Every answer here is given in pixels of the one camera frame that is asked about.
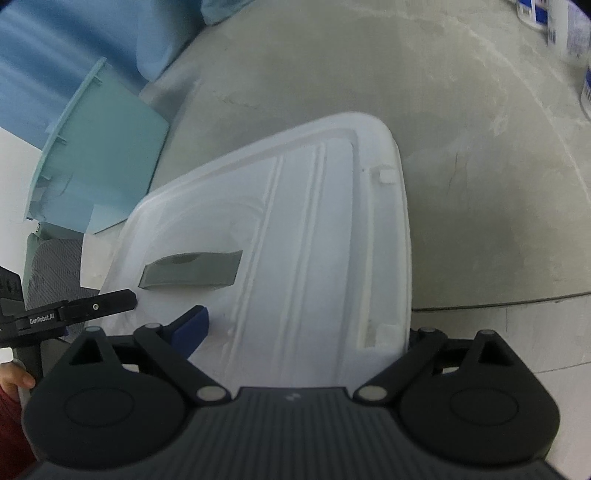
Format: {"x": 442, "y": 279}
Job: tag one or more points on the white plastic box lid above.
{"x": 323, "y": 254}

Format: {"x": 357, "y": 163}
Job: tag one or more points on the blue label white bottle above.
{"x": 568, "y": 27}
{"x": 586, "y": 87}
{"x": 531, "y": 11}

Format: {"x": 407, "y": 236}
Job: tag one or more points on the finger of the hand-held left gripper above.
{"x": 101, "y": 304}

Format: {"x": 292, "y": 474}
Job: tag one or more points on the blue curtain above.
{"x": 69, "y": 41}

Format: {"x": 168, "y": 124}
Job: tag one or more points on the person's left hand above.
{"x": 14, "y": 376}

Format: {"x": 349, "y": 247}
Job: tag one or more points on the light blue plastic storage box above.
{"x": 106, "y": 152}

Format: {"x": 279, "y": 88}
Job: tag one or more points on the grey mesh chair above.
{"x": 55, "y": 263}

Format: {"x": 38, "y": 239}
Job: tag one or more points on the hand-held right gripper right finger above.
{"x": 425, "y": 344}

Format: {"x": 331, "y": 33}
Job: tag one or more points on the person's left forearm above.
{"x": 9, "y": 429}

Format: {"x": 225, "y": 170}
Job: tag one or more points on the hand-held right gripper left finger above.
{"x": 191, "y": 323}

